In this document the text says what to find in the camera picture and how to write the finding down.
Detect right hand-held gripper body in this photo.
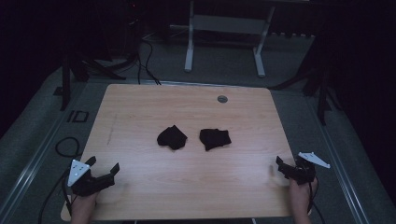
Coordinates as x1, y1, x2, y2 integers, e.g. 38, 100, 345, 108
287, 151, 332, 186

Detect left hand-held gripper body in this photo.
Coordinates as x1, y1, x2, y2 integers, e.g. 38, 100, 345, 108
66, 159, 117, 198

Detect black sock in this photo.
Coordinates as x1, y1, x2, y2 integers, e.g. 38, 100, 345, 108
199, 128, 233, 152
156, 124, 189, 151

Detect person's left hand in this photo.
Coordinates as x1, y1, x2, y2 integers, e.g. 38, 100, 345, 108
70, 189, 100, 218

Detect person's right hand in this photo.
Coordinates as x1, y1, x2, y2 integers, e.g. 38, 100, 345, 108
287, 176, 318, 216

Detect black metal stand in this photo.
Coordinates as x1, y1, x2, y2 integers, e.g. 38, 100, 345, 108
270, 62, 343, 126
53, 46, 127, 112

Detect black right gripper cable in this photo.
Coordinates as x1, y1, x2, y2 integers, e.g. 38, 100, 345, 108
305, 177, 327, 224

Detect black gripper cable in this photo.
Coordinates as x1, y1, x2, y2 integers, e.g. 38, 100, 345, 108
305, 177, 327, 224
37, 136, 83, 224

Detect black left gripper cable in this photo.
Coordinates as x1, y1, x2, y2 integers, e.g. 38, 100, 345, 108
37, 136, 83, 224

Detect black floor cables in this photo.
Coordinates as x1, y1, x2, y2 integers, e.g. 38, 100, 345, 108
135, 36, 163, 86

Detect white metal desk frame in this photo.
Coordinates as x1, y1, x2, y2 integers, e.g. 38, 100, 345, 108
183, 0, 276, 78

